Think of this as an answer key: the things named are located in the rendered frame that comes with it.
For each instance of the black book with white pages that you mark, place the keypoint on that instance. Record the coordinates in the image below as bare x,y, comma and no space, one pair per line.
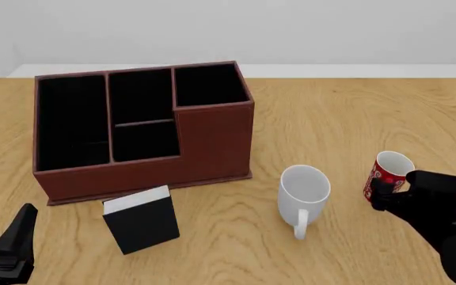
143,227

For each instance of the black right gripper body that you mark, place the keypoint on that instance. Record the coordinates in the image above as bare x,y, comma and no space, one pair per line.
422,205

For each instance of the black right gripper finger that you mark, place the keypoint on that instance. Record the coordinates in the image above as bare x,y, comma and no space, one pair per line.
382,194

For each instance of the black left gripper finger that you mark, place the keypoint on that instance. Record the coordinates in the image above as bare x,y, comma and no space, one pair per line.
18,237

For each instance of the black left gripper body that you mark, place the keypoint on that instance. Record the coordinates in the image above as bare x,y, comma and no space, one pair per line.
2,274

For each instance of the white mug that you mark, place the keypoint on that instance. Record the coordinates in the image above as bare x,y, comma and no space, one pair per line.
297,207

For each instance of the red-brown desk caddy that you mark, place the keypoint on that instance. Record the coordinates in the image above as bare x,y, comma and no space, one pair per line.
212,142

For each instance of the black flat plate on stalk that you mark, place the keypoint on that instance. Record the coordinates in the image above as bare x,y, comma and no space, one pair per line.
441,181

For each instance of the red patterned mug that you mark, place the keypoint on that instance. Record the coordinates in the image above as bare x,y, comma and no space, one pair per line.
382,175

